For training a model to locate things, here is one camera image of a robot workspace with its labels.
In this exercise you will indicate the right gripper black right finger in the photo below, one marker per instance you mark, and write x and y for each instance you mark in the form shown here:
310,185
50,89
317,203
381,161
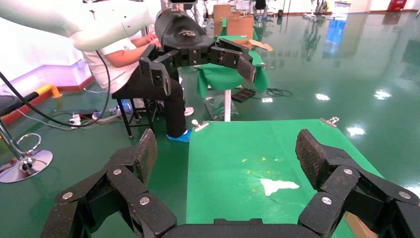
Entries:
341,180

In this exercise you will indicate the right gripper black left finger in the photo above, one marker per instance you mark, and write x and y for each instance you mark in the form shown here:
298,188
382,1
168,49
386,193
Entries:
121,180

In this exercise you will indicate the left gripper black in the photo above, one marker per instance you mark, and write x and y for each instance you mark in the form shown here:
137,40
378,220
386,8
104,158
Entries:
180,33

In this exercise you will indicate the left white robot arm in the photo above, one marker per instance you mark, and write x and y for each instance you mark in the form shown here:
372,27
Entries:
65,16

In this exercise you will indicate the open brown cardboard box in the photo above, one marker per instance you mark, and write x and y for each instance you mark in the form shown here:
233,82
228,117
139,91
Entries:
356,226

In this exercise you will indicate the small open cardboard box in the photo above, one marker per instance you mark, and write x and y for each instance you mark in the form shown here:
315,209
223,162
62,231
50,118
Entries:
262,46

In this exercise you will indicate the clear plastic bag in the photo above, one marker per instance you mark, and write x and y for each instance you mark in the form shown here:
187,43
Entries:
215,106

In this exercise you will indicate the white table pole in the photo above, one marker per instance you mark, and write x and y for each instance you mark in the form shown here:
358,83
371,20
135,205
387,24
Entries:
227,108

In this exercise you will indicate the black floor tray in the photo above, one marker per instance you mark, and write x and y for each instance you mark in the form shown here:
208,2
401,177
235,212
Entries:
243,95

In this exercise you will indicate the silver binder clip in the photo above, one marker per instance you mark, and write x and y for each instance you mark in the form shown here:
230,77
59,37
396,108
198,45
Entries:
330,121
199,125

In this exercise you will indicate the seated person white shirt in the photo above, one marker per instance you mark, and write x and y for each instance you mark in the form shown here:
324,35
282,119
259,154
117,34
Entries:
123,74

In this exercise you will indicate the white multi-socket power strip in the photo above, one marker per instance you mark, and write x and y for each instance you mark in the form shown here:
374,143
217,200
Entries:
75,120

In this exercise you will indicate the chrome chair base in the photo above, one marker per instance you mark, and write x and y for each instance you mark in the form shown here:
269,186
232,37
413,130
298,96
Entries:
32,161

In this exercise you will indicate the yellow floor bumper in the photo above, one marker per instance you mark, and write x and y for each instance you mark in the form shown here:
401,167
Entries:
49,89

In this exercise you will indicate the black square frame stool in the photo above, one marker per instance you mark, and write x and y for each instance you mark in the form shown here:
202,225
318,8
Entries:
124,118

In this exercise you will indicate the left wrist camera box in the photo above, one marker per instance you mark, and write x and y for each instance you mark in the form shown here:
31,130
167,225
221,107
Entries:
182,1

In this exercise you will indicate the red wall cabinet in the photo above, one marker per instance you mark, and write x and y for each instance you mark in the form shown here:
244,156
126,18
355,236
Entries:
397,5

